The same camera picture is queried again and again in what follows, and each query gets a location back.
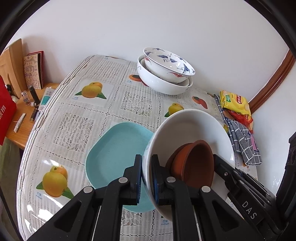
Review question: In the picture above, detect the brown wooden door frame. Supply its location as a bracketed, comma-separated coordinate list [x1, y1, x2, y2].
[249, 50, 295, 113]

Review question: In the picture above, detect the wooden side table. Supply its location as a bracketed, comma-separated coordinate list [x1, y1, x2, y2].
[5, 82, 60, 150]

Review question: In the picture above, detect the black lipstick tube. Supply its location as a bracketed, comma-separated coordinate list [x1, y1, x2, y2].
[30, 105, 39, 122]

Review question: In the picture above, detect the red paper bag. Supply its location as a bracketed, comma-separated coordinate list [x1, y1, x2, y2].
[0, 76, 16, 146]

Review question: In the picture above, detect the patterned book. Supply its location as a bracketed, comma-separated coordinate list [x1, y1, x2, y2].
[23, 51, 44, 89]

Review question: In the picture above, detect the red chips bag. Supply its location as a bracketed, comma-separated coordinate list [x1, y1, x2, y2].
[227, 110, 253, 133]

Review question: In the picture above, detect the small glass vial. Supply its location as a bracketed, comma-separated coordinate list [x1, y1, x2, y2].
[21, 90, 31, 105]

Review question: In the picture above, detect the teal square plate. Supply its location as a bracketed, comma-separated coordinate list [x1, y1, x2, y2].
[85, 121, 156, 213]

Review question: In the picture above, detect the white pen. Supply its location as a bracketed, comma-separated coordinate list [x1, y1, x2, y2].
[14, 113, 26, 133]

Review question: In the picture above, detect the dark small bottle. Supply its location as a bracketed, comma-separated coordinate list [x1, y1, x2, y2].
[29, 85, 40, 105]

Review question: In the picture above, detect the white ornamented bowl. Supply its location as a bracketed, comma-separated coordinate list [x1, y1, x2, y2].
[137, 55, 193, 95]

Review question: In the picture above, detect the brown clay bowl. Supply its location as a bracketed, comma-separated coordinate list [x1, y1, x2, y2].
[182, 140, 214, 189]
[166, 143, 192, 180]

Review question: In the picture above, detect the teal white box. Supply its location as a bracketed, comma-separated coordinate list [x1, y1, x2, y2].
[38, 87, 55, 111]

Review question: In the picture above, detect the blue bird patterned bowl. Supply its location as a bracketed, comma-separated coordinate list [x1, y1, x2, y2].
[143, 47, 196, 84]

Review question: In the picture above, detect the yellow chips bag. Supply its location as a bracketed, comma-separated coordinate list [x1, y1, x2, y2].
[220, 90, 251, 115]

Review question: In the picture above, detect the wooden chair back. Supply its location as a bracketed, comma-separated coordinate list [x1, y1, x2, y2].
[1, 39, 27, 98]

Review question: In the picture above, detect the large white bowl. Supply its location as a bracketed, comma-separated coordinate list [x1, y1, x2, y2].
[142, 109, 235, 220]

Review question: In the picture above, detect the fruit print tablecloth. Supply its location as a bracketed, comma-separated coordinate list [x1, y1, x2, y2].
[16, 55, 222, 239]

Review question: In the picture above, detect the grey checked cloth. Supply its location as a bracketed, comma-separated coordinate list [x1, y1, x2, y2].
[214, 94, 262, 166]

